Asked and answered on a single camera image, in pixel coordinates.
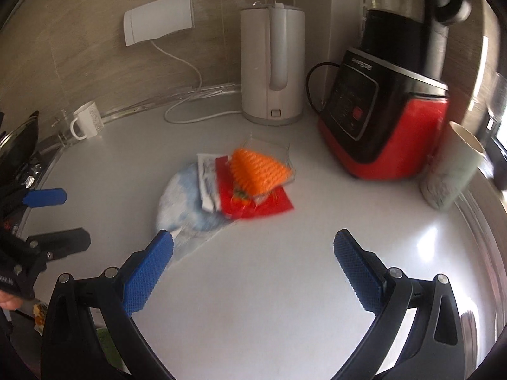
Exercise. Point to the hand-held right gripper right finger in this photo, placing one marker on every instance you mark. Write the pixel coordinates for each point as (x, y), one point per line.
(356, 265)

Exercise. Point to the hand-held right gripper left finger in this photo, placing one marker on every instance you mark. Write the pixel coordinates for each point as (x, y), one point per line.
(148, 273)

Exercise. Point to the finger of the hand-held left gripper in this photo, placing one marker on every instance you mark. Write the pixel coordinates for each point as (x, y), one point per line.
(63, 241)
(45, 198)

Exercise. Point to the blue and clear plastic bag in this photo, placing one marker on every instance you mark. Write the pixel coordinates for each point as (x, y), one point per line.
(178, 202)

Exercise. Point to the person's left hand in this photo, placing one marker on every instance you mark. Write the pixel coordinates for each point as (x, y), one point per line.
(8, 301)

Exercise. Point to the black stove top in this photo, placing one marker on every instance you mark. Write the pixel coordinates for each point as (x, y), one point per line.
(33, 170)

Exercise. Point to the glass pot lid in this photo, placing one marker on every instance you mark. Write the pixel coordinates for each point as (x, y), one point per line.
(19, 142)

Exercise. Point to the white mug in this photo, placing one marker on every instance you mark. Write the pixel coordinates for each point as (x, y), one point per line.
(89, 120)

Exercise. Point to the red snack packet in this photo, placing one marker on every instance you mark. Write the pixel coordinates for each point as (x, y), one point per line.
(273, 206)

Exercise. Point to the white blue-edged packet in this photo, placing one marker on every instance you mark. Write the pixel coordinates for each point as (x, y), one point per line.
(208, 182)

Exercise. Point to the pale green ceramic cup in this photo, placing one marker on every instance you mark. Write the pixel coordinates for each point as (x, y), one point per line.
(447, 174)

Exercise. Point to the red and black blender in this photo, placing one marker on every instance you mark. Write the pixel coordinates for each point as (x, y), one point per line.
(404, 138)

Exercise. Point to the orange foam fruit net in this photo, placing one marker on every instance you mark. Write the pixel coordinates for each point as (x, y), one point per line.
(257, 170)

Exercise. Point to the white electric kettle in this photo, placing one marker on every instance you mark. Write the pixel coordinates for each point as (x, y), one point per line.
(257, 67)

